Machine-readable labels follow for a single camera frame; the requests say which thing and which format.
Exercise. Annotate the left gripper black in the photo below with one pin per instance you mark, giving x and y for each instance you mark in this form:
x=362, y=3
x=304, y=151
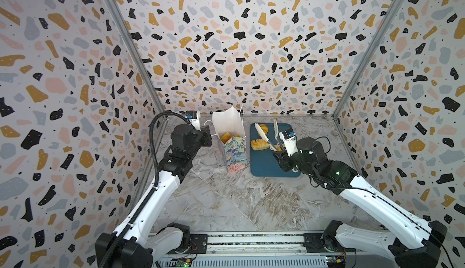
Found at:
x=204, y=134

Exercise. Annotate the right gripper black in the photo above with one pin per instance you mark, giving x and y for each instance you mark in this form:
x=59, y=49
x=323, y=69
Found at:
x=282, y=152

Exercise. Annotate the metal tongs cream tips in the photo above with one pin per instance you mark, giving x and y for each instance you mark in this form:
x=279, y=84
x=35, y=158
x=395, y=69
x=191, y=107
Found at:
x=277, y=137

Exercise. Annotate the glossy orange oval bread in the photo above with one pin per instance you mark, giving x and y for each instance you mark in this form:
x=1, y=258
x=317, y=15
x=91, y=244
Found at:
x=226, y=137

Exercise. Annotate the floral paper bag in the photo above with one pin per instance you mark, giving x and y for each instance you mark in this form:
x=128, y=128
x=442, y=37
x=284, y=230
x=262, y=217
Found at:
x=234, y=151

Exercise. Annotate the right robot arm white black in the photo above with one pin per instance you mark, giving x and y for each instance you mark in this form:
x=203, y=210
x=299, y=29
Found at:
x=407, y=240

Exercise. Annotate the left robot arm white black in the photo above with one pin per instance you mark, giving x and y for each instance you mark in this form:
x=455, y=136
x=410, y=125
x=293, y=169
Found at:
x=152, y=195

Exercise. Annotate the twisted glazed pastry bread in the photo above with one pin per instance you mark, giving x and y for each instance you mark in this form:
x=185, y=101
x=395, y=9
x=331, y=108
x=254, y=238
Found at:
x=259, y=144

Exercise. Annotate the teal rectangular tray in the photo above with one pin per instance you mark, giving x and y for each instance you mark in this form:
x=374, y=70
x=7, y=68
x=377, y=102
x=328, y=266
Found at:
x=263, y=164

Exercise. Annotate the small striped bun top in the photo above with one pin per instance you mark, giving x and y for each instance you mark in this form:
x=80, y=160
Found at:
x=264, y=128

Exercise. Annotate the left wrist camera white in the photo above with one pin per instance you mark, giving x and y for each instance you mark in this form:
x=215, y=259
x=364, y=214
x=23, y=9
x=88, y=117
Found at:
x=194, y=118

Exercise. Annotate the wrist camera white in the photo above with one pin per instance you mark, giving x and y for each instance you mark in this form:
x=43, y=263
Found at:
x=194, y=118
x=290, y=141

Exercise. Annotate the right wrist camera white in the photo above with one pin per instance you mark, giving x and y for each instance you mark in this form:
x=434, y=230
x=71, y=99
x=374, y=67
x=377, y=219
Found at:
x=290, y=141

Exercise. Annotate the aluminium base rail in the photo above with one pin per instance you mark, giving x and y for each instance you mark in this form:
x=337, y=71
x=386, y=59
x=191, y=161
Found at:
x=300, y=249

